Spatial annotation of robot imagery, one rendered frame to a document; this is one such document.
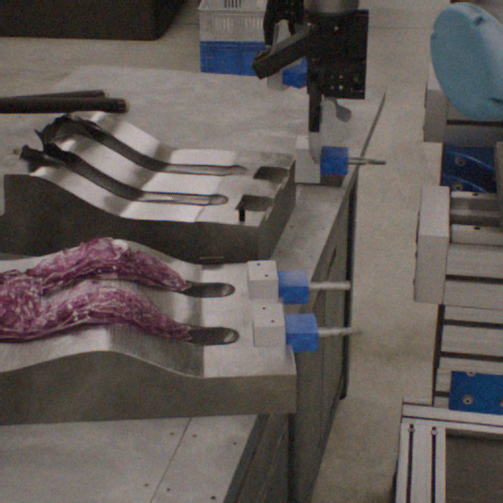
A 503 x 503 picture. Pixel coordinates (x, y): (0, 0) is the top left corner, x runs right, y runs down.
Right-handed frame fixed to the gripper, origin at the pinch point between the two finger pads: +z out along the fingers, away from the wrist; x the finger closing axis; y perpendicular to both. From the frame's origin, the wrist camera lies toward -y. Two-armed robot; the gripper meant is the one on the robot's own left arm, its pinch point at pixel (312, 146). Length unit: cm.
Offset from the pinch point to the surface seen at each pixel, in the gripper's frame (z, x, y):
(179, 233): 8.5, -12.5, -18.0
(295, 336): 8.7, -37.2, -0.1
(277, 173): 7.1, 6.3, -5.6
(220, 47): 76, 300, -54
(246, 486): 42, -26, -8
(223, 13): 61, 300, -53
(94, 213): 6.7, -10.8, -30.3
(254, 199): 6.8, -4.3, -8.1
